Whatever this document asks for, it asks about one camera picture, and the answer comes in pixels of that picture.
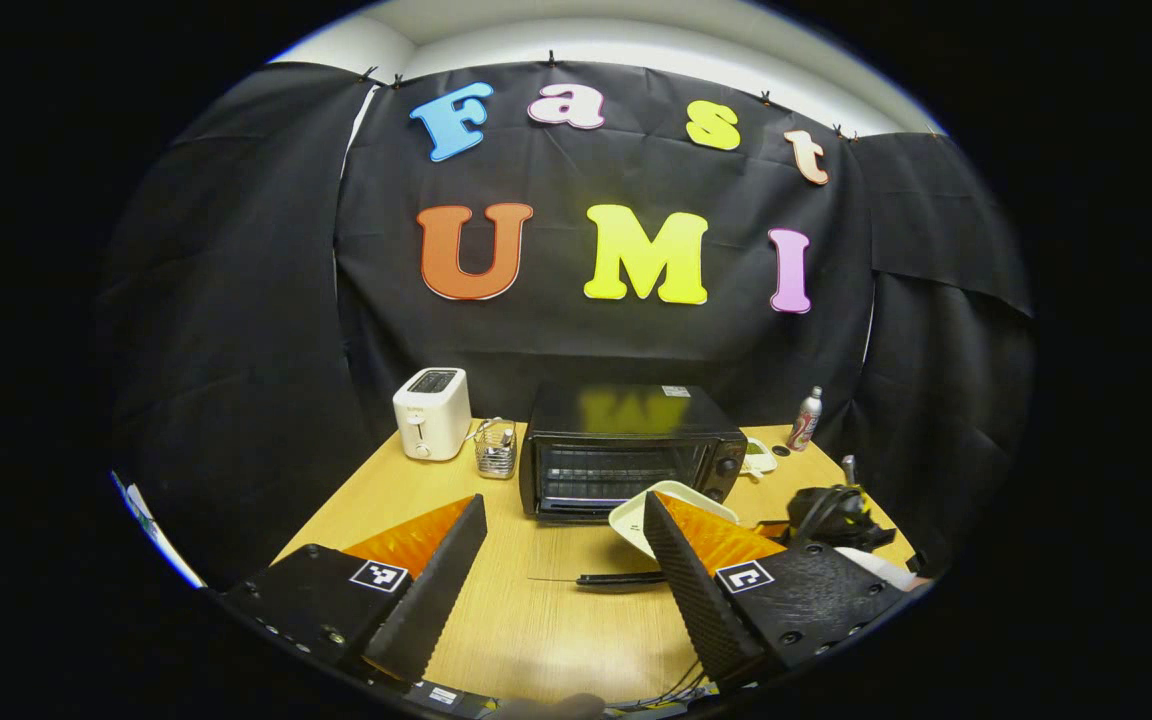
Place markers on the white toaster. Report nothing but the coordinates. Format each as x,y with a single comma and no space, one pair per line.
431,415

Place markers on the white divided plate with grains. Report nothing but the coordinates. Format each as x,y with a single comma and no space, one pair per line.
761,460

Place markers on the cream rectangular food plate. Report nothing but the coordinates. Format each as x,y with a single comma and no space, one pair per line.
636,520

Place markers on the silver bottle with red label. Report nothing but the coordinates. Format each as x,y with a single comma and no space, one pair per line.
804,420

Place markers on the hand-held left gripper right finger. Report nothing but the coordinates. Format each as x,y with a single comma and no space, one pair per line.
696,600

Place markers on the black backdrop cloth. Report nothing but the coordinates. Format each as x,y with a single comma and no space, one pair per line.
586,350

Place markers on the black electric oven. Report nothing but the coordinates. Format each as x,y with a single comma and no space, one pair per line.
636,420

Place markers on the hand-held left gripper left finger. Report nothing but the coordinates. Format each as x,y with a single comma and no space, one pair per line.
436,595

